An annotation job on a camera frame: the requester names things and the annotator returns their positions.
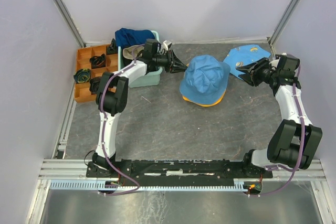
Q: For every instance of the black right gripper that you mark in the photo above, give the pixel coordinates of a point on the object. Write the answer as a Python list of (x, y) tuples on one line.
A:
[(252, 78)]

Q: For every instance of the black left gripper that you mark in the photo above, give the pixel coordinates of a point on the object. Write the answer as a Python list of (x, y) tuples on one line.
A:
[(174, 68)]

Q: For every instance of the blue bucket hat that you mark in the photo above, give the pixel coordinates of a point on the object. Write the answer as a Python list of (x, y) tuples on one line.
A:
[(205, 78)]

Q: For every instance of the yellow bucket hat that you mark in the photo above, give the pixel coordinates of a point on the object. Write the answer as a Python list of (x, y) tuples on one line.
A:
[(206, 103)]

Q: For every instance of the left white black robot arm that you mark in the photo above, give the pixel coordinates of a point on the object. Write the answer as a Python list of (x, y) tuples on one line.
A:
[(112, 94)]

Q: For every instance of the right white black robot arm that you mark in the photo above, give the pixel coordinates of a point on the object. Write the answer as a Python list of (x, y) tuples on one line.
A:
[(296, 139)]

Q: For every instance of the blue patterned hat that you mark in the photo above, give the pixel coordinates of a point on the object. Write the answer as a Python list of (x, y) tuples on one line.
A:
[(244, 55)]

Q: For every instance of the light green plastic bin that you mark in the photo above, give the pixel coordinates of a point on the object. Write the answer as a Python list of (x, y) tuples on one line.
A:
[(150, 79)]

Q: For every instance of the beige cap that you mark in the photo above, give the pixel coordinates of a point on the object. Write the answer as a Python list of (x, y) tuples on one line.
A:
[(132, 52)]

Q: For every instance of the navy blue hat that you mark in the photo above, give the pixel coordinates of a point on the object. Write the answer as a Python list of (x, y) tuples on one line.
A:
[(125, 38)]

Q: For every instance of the dark green leaf rolled tie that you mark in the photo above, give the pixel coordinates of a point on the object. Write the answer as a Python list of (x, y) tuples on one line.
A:
[(112, 48)]

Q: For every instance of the black orange floral rolled tie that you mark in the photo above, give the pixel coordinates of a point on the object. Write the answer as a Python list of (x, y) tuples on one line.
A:
[(98, 61)]

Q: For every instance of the navy yellow floral rolled tie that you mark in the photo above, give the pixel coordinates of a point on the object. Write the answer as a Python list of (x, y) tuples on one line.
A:
[(82, 76)]

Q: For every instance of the wooden compartment tray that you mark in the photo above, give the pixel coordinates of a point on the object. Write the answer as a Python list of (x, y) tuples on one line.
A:
[(82, 91)]

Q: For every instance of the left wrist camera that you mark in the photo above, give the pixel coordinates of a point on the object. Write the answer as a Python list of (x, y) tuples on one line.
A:
[(165, 46)]

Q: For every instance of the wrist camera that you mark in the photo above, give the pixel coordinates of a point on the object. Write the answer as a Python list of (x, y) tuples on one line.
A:
[(274, 63), (165, 46)]

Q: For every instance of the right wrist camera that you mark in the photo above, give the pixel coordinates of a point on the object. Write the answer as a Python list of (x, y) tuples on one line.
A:
[(274, 63)]

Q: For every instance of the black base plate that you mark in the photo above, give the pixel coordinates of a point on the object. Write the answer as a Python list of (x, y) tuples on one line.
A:
[(220, 172)]

